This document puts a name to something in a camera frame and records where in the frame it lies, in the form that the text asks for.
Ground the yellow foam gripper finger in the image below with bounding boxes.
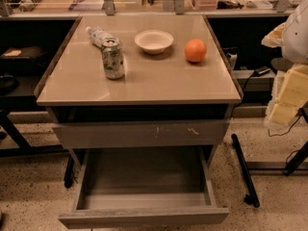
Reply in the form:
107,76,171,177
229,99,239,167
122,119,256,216
265,64,308,128

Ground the grey drawer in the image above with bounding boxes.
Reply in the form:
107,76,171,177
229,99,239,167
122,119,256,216
59,147,229,229
53,119,229,149

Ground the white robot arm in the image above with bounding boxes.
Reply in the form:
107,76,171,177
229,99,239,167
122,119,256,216
261,0,308,129

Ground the grey top drawer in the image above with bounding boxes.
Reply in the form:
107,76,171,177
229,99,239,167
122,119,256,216
53,119,229,149

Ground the grey drawer cabinet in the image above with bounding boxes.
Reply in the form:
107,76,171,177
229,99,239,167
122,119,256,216
34,14,244,191

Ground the black device on shelf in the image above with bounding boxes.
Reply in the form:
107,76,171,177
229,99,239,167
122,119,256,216
253,66,270,77

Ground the orange fruit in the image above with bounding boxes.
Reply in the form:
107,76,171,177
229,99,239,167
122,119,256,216
185,38,207,63

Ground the white paper bowl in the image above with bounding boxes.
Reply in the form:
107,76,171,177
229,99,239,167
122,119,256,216
135,30,173,55

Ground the green white soda can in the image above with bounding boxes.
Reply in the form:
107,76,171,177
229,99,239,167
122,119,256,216
101,38,124,80

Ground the clear plastic water bottle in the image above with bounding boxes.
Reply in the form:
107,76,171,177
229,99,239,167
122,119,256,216
86,27,113,47

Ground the black floor cable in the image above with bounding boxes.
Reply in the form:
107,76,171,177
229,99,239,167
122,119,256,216
267,113,304,139

